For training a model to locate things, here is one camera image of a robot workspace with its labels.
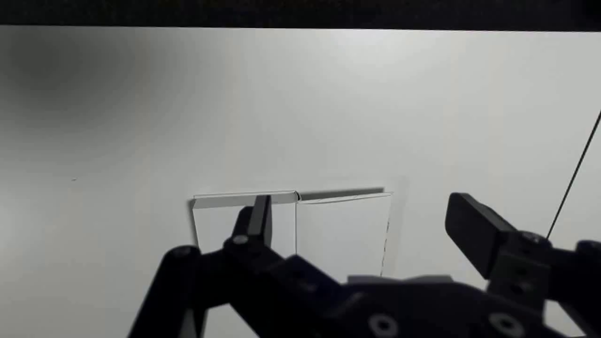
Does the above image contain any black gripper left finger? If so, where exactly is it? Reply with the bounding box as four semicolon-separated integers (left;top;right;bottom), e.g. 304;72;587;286
225;196;272;247

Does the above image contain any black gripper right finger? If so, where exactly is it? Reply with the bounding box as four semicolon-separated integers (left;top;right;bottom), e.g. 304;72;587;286
445;192;520;280

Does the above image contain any thin black cable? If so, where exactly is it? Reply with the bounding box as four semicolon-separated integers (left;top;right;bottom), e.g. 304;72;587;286
544;111;601;241

